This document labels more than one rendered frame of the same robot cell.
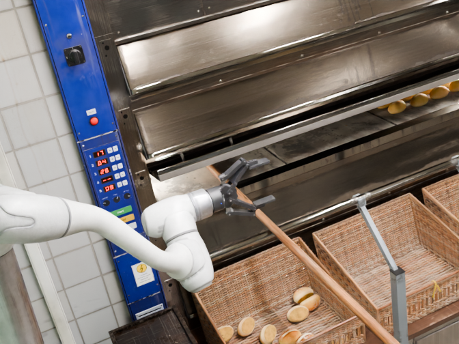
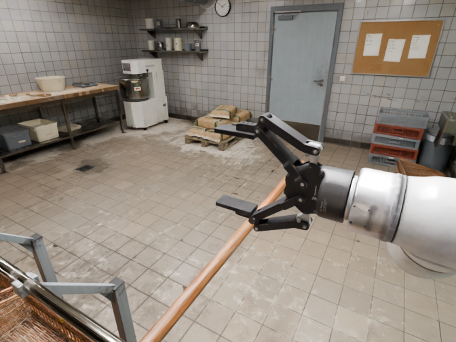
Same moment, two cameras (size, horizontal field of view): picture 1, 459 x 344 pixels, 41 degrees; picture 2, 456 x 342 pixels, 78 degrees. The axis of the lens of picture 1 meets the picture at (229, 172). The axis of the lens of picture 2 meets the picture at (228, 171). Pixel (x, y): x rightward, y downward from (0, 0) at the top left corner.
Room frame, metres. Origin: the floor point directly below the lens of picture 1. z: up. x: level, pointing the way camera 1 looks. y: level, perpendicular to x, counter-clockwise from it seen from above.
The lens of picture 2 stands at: (1.98, 0.22, 1.69)
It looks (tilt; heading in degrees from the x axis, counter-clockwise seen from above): 25 degrees down; 228
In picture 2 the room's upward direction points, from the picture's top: straight up
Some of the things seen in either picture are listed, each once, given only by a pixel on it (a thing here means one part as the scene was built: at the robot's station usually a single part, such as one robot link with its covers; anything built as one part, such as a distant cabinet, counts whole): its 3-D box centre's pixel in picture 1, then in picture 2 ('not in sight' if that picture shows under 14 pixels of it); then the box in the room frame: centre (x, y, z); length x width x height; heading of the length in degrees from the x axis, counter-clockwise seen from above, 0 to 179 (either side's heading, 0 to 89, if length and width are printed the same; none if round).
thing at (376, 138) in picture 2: not in sight; (395, 137); (-2.44, -1.08, 0.38); 0.60 x 0.40 x 0.16; 107
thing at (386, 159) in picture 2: not in sight; (391, 157); (-2.45, -1.07, 0.08); 0.60 x 0.40 x 0.16; 110
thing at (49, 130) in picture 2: not in sight; (39, 129); (1.33, -5.08, 0.35); 0.50 x 0.36 x 0.24; 110
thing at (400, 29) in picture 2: not in sight; (393, 49); (-2.74, -1.48, 1.55); 1.04 x 0.03 x 0.74; 109
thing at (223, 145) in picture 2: not in sight; (221, 134); (-1.29, -3.64, 0.07); 1.20 x 0.80 x 0.14; 19
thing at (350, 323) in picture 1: (275, 311); not in sight; (1.99, -0.08, 0.72); 0.56 x 0.49 x 0.28; 110
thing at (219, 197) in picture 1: (222, 196); (317, 189); (1.65, 0.04, 1.49); 0.09 x 0.07 x 0.08; 108
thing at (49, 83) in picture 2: not in sight; (51, 83); (0.95, -5.29, 1.01); 0.43 x 0.42 x 0.21; 19
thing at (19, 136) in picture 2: not in sight; (10, 137); (1.73, -4.94, 0.35); 0.50 x 0.36 x 0.24; 108
